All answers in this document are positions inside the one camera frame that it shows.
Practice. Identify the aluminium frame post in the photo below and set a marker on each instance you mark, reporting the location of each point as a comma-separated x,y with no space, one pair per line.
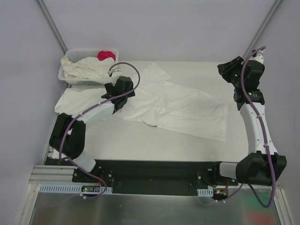
50,22
263,26

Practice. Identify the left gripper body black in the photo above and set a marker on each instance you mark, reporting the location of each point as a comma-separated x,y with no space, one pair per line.
109,91

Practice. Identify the left aluminium frame post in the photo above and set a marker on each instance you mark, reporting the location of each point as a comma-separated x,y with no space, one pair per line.
50,22

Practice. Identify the red garment in basket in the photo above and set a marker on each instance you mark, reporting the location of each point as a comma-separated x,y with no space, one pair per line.
102,55

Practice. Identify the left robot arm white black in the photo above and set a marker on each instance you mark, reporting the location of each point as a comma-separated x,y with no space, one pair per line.
68,135

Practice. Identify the aluminium rail front left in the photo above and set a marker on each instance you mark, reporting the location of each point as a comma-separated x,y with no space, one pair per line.
51,174

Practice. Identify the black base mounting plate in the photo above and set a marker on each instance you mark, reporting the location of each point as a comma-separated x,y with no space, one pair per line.
154,177

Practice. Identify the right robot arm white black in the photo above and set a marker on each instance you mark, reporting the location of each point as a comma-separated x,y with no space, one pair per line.
263,165

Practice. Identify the right aluminium frame post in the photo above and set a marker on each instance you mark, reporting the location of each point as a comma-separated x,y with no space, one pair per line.
263,26

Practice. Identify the cream clothes in basket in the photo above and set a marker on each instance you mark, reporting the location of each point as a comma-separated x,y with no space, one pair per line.
87,68

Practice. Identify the white cable duct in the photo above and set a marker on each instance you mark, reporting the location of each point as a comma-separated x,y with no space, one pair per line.
74,189
205,192

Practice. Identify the left white cable duct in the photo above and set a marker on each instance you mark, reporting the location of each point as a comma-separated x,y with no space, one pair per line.
74,189

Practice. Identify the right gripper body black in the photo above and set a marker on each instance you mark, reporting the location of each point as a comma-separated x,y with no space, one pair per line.
227,71

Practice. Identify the folded white t shirt stack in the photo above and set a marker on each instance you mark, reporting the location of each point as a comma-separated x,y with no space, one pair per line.
75,101

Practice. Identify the right white cable duct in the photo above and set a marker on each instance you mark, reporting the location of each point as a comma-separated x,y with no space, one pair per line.
205,192

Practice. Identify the white plastic laundry basket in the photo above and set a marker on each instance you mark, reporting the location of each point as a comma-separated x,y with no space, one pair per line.
75,55

